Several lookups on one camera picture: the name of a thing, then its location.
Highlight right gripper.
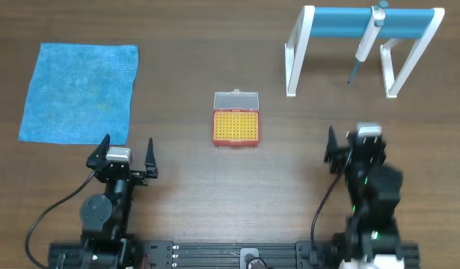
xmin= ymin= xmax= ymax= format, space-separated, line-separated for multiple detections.
xmin=324 ymin=126 xmax=387 ymax=175

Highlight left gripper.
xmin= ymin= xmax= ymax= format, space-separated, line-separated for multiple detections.
xmin=85 ymin=133 xmax=159 ymax=187

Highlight white pipette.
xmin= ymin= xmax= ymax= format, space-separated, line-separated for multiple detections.
xmin=347 ymin=0 xmax=390 ymax=85

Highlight blue cloth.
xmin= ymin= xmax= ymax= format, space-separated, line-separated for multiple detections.
xmin=18 ymin=42 xmax=140 ymax=146

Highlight red and yellow tip box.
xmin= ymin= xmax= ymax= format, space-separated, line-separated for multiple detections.
xmin=212 ymin=88 xmax=261 ymax=148

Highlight white and blue stand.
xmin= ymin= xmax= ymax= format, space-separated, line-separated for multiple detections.
xmin=284 ymin=4 xmax=446 ymax=99

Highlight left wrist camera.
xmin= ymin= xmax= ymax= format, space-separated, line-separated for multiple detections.
xmin=105 ymin=146 xmax=133 ymax=164

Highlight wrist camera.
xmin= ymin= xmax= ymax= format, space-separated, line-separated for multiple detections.
xmin=355 ymin=123 xmax=383 ymax=138
xmin=105 ymin=146 xmax=133 ymax=164

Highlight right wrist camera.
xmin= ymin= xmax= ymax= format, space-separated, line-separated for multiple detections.
xmin=355 ymin=123 xmax=383 ymax=138

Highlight black cable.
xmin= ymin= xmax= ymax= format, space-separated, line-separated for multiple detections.
xmin=310 ymin=147 xmax=355 ymax=262
xmin=25 ymin=170 xmax=99 ymax=269

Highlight mounting rail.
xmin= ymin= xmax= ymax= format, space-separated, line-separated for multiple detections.
xmin=48 ymin=241 xmax=420 ymax=269

